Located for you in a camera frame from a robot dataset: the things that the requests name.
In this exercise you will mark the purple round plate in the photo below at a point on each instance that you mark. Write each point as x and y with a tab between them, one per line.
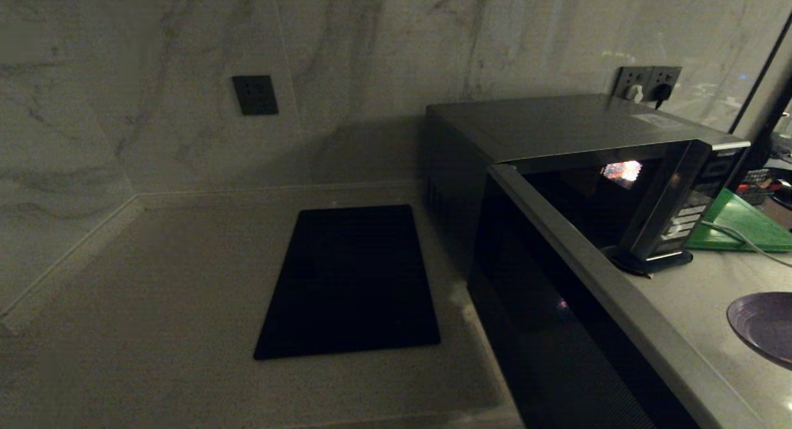
767	324

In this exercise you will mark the black glass induction cooktop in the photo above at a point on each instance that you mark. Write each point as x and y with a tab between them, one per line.
352	280

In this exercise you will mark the white power plug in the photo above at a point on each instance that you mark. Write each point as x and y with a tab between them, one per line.
634	94

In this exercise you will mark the black power plug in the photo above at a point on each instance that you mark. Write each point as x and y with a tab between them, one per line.
661	93

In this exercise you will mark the green cutting board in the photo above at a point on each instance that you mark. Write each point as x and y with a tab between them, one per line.
742	221

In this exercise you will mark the black single wall socket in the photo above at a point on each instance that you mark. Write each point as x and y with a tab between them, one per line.
255	95

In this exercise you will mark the grey double wall socket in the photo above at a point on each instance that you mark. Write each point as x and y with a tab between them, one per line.
646	76

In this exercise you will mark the black metal frame post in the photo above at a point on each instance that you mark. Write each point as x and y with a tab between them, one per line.
764	76

